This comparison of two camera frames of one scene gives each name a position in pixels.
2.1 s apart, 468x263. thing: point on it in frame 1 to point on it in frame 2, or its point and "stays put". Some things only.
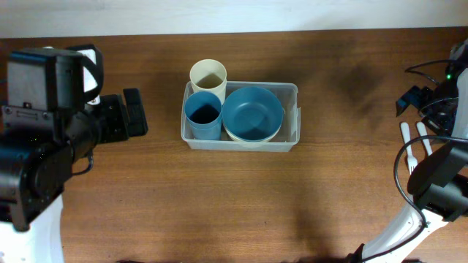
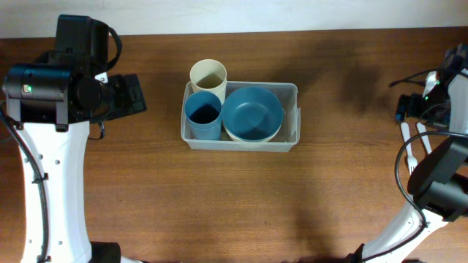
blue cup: (203, 115) stays put
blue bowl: (252, 113) stays put
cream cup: (219, 89) stays put
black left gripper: (112, 109) to (127, 104)
